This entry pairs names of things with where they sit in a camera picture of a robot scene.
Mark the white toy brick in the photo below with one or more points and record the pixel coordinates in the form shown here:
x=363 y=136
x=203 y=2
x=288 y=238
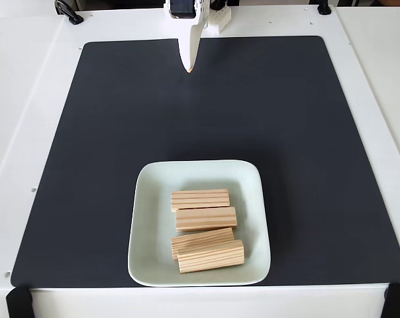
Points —
x=220 y=21

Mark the black table mat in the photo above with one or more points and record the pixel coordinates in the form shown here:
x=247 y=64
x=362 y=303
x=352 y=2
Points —
x=87 y=165

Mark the pale green square plate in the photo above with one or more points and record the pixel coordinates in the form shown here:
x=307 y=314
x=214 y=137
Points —
x=150 y=215

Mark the wooden block with number mark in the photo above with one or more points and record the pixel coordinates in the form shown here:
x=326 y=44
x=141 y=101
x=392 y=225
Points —
x=193 y=242

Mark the black clamp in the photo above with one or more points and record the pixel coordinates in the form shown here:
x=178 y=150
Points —
x=324 y=9

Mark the striped wooden block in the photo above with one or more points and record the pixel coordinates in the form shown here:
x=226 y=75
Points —
x=200 y=198
x=206 y=219
x=210 y=256

